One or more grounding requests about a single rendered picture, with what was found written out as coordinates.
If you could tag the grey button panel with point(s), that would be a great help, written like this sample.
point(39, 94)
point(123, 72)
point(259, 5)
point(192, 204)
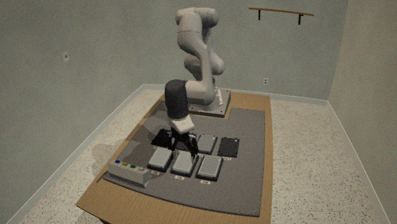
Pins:
point(128, 173)

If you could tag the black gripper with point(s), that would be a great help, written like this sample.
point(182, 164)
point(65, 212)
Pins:
point(193, 149)

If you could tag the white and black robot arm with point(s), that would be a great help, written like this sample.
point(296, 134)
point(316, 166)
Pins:
point(178, 94)

